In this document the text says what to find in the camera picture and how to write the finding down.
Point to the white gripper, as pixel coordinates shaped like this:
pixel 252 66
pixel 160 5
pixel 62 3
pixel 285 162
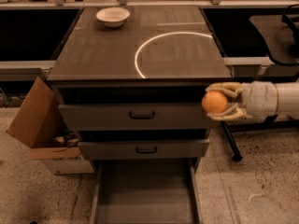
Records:
pixel 260 99

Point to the orange fruit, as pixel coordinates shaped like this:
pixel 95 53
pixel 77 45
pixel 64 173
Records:
pixel 214 102

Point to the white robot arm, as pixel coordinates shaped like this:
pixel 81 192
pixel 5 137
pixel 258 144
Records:
pixel 288 98

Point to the middle grey drawer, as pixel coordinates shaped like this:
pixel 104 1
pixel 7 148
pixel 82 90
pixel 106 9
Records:
pixel 127 150

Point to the grey drawer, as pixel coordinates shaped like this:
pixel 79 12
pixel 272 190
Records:
pixel 156 116
pixel 127 150
pixel 161 191

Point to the grey drawer cabinet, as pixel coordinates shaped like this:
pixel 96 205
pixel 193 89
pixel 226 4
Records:
pixel 162 54

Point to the bottom grey drawer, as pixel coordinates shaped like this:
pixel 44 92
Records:
pixel 161 191

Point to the top grey drawer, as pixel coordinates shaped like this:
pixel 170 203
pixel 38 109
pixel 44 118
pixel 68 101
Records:
pixel 156 116

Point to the black table leg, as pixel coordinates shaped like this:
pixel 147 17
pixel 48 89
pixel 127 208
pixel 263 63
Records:
pixel 236 153

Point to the black chair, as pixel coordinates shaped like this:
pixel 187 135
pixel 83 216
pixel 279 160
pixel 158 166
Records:
pixel 281 35

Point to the white bowl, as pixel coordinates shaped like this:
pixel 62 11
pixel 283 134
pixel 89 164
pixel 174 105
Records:
pixel 113 16

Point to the open cardboard box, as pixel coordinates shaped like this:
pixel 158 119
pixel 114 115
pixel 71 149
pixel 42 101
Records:
pixel 40 126

